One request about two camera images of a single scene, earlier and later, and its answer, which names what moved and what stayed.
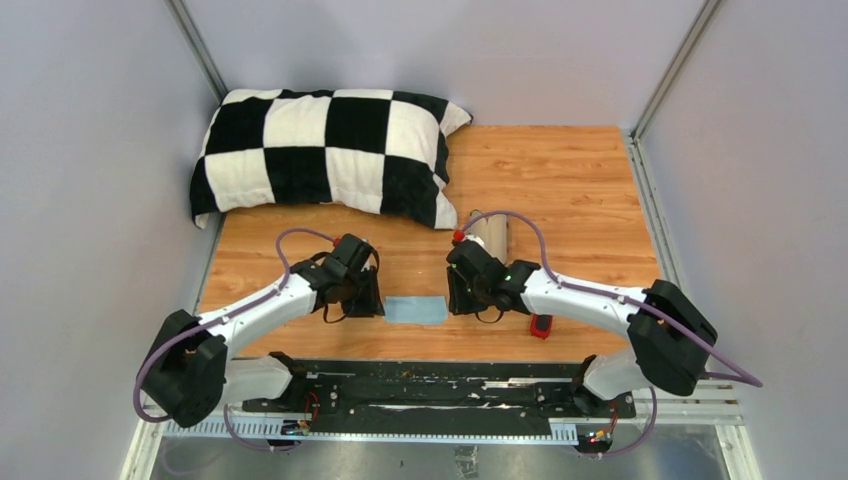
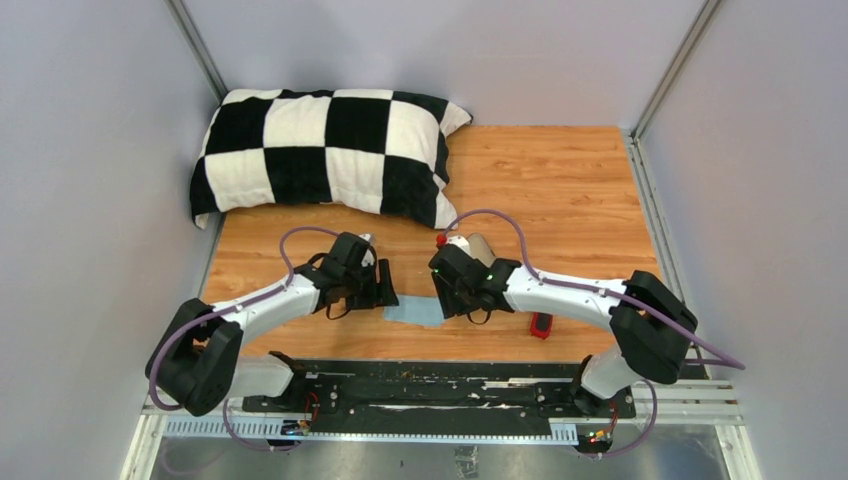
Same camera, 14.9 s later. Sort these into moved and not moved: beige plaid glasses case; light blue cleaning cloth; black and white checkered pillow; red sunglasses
Moved: beige plaid glasses case
Not moved: black and white checkered pillow; red sunglasses; light blue cleaning cloth
